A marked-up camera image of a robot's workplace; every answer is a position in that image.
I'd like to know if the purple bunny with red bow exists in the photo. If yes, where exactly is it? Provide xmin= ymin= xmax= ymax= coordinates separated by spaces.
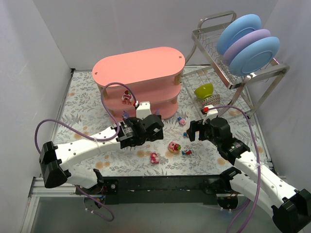
xmin=154 ymin=108 xmax=160 ymax=115

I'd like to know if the purple bunny with strawberry cake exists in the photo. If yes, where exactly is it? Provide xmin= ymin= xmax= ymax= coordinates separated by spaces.
xmin=122 ymin=111 xmax=129 ymax=120

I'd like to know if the red blue cat toy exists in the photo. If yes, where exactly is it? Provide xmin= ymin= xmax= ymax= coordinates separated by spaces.
xmin=182 ymin=150 xmax=192 ymax=155

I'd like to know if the pink bear strawberry cake toy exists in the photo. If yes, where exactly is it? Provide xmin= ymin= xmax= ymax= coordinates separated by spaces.
xmin=121 ymin=90 xmax=134 ymax=105

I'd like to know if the pink bear holding white toy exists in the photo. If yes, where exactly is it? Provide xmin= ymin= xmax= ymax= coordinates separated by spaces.
xmin=150 ymin=152 xmax=159 ymax=164

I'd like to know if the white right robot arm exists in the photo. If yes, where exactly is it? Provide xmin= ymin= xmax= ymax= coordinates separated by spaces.
xmin=187 ymin=117 xmax=311 ymax=233

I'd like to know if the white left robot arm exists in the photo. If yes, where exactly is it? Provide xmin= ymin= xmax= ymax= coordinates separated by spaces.
xmin=39 ymin=114 xmax=164 ymax=189

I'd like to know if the pink three-tier wooden shelf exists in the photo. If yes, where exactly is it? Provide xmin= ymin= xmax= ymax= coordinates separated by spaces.
xmin=92 ymin=47 xmax=185 ymax=120

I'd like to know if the pink round duck toy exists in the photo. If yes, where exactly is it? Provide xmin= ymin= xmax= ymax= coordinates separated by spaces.
xmin=177 ymin=117 xmax=186 ymax=125

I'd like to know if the brown patterned ceramic bowl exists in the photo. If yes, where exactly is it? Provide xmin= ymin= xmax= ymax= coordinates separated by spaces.
xmin=200 ymin=94 xmax=221 ymax=107

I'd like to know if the green bowl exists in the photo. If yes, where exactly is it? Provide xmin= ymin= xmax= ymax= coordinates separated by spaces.
xmin=194 ymin=83 xmax=214 ymax=100

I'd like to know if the metal dish rack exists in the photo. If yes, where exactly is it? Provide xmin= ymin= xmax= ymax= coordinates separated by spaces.
xmin=185 ymin=11 xmax=290 ymax=118

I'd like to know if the blue front plate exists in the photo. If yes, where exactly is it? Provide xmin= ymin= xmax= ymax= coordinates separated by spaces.
xmin=229 ymin=36 xmax=280 ymax=76

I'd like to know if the blue plate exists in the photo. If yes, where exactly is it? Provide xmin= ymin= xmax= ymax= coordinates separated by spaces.
xmin=229 ymin=36 xmax=280 ymax=76
xmin=216 ymin=14 xmax=261 ymax=55

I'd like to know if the purple plate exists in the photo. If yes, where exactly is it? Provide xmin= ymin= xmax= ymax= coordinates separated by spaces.
xmin=222 ymin=29 xmax=271 ymax=66

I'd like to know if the blue rear plate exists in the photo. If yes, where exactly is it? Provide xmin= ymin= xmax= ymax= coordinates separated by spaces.
xmin=216 ymin=14 xmax=261 ymax=55

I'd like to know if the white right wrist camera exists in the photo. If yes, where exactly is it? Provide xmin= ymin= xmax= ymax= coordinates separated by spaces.
xmin=203 ymin=105 xmax=218 ymax=124

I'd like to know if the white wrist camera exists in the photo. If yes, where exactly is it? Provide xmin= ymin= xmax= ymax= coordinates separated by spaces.
xmin=203 ymin=105 xmax=218 ymax=124
xmin=134 ymin=101 xmax=152 ymax=119

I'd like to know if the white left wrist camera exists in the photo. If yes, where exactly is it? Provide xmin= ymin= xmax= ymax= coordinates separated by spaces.
xmin=134 ymin=101 xmax=152 ymax=119

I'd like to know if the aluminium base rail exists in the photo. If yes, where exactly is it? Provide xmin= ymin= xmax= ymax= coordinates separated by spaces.
xmin=20 ymin=174 xmax=304 ymax=233

